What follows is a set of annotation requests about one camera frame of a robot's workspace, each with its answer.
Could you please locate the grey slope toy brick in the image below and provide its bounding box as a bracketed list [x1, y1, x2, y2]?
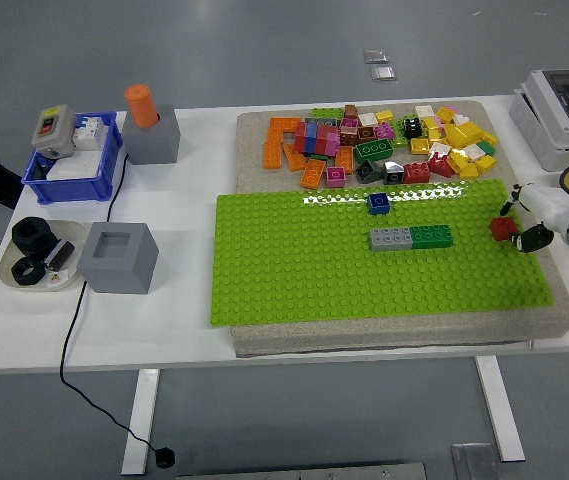
[382, 160, 405, 185]
[354, 159, 380, 182]

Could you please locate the grey block round hole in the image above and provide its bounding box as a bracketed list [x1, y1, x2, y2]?
[121, 103, 182, 165]

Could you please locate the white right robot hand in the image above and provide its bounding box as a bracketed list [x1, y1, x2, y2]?
[500, 182, 569, 255]

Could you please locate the white electrical enclosure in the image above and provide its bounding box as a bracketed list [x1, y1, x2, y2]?
[508, 68, 569, 172]

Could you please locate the orange long toy brick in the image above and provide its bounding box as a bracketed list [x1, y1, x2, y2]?
[262, 130, 285, 170]
[268, 117, 304, 135]

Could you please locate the grey-beige mat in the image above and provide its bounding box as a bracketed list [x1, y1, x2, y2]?
[232, 99, 569, 359]

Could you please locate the black cable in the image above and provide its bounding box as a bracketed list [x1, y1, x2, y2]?
[58, 152, 163, 459]

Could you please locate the grey long toy brick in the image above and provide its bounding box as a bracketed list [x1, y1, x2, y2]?
[369, 225, 414, 252]

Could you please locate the dark green long toy brick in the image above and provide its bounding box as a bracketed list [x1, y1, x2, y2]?
[409, 223, 454, 250]

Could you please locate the grey switch box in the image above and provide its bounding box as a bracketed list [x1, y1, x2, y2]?
[31, 103, 76, 160]

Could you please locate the white circuit breaker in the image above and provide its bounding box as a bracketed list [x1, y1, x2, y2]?
[72, 115, 110, 150]

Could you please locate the grey metal plate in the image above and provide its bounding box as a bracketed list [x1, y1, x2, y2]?
[451, 442, 501, 480]

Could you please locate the white table leg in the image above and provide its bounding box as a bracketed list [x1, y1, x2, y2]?
[474, 355, 526, 464]
[121, 368, 161, 476]

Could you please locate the blue square toy brick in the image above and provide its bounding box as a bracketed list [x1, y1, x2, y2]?
[366, 192, 392, 217]

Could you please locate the large black nut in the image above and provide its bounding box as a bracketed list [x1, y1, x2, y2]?
[12, 215, 55, 259]

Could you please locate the green studded baseplate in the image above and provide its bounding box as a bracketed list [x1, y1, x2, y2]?
[209, 178, 556, 327]

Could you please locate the grey metal bar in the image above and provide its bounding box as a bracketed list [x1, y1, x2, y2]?
[176, 462, 429, 480]

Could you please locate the blue plastic bin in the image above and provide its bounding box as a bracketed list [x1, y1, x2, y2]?
[22, 110, 124, 205]

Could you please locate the orange cylinder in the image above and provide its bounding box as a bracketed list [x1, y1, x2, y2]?
[124, 83, 160, 129]

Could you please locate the small black nut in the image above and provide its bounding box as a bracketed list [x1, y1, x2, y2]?
[11, 257, 47, 287]

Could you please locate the white warning label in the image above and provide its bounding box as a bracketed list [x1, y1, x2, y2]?
[43, 269, 70, 291]

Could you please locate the white flat box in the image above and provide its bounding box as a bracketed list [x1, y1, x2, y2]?
[46, 149, 104, 181]

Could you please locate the grey block square hole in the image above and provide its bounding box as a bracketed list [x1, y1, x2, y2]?
[76, 221, 160, 296]

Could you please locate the red square toy brick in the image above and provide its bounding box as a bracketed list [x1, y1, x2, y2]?
[489, 216, 522, 244]

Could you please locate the red tall toy brick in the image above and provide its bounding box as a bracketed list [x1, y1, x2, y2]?
[292, 122, 310, 154]
[315, 124, 335, 156]

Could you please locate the large yellow toy brick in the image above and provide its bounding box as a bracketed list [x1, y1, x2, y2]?
[444, 122, 483, 147]

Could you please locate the brown roller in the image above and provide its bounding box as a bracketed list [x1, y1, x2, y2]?
[43, 239, 76, 269]

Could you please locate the beige tray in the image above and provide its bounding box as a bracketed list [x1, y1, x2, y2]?
[0, 219, 89, 292]

